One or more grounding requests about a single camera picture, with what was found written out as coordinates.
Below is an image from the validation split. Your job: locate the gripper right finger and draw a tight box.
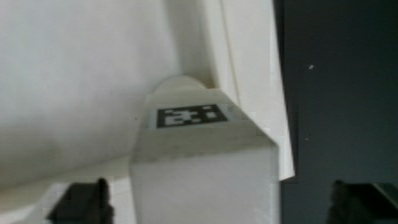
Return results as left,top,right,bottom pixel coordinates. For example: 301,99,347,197
327,180,398,224

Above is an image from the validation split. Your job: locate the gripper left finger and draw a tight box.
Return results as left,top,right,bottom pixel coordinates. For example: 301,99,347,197
47,178,114,224

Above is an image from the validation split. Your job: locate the white leg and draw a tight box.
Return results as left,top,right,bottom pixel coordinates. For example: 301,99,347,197
130,76,281,224

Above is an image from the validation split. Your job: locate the white square tabletop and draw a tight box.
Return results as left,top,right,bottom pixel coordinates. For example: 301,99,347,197
0,0,290,224

